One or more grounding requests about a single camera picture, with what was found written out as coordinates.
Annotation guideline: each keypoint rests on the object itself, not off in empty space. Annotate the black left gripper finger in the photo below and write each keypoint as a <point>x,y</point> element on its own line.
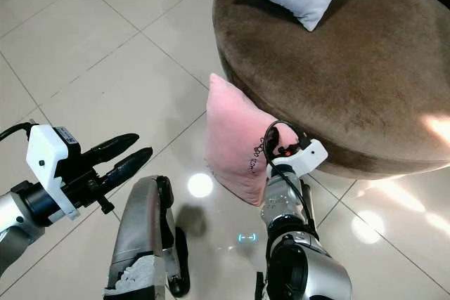
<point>128,165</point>
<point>112,145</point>

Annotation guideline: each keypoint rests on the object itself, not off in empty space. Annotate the pink square pillow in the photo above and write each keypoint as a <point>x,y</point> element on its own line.
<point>232,135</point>

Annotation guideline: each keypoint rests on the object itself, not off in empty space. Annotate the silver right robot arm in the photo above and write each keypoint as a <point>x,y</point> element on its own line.
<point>306,265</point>

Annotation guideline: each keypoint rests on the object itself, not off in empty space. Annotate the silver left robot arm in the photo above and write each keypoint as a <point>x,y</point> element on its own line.
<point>17,219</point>

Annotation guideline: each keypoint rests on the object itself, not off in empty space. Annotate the round brown velvet sofa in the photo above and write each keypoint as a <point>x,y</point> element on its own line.
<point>351,82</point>

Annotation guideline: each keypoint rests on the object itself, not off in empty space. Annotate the silver left robot leg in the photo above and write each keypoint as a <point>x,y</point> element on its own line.
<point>144,230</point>

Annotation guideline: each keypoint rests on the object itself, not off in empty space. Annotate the black right robot leg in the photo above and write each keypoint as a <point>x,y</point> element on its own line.
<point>260,286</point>

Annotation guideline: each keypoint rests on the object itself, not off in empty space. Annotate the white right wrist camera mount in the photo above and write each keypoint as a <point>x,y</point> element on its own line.
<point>311,156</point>

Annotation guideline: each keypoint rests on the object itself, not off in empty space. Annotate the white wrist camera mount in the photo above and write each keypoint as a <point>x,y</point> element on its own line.
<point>311,156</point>
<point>46,151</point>

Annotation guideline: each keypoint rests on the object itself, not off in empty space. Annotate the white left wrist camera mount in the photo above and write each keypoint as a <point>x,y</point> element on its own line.
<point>46,151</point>

